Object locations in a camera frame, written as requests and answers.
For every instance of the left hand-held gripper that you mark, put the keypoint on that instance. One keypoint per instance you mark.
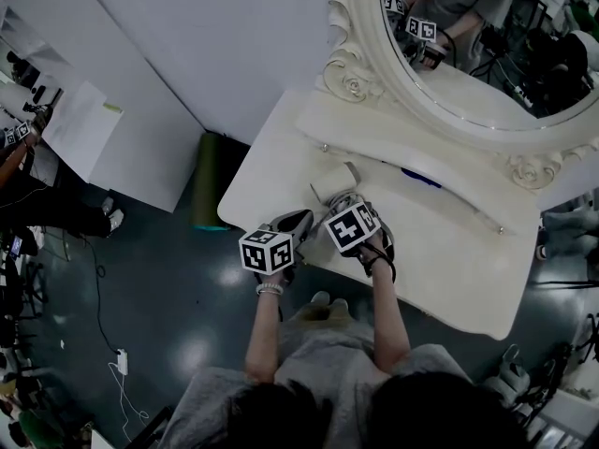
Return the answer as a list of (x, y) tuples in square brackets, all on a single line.
[(267, 250)]

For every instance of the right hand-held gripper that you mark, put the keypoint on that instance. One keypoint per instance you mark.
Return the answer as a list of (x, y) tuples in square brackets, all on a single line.
[(351, 227)]

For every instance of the white hair dryer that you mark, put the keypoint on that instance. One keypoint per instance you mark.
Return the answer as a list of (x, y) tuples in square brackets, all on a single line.
[(334, 183)]

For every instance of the white ornate dressing table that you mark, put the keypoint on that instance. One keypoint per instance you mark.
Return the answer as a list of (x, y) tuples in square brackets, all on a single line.
[(444, 260)]

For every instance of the person's right forearm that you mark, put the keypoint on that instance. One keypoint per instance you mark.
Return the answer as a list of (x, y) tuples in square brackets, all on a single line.
[(390, 321)]

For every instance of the person's left forearm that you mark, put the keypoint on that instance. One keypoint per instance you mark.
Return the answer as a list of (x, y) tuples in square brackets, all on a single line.
[(264, 339)]

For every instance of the person's light shoe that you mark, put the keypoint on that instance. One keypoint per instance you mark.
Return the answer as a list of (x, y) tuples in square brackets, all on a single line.
[(320, 298), (339, 306)]

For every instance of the blue cloth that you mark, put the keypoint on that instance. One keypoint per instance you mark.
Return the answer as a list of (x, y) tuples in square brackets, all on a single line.
[(419, 177)]

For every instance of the green rolled mat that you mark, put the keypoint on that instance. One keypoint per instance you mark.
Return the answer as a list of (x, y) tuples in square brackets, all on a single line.
[(208, 180)]

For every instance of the person's grey top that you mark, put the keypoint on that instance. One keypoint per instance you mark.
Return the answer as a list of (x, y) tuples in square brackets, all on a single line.
[(323, 372)]

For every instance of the white power strip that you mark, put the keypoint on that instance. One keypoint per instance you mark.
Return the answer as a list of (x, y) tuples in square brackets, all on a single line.
[(122, 361)]

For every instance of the black metal chair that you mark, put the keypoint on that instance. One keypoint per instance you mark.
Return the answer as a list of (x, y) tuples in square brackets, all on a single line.
[(566, 282)]

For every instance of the pile of white black helmets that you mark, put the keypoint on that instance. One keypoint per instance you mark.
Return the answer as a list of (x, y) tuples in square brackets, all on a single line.
[(524, 386)]

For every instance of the white open shelf cabinet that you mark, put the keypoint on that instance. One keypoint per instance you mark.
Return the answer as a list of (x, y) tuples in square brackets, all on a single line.
[(84, 129)]

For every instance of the oval mirror white carved frame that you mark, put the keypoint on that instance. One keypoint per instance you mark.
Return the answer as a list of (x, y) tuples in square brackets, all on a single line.
[(421, 105)]

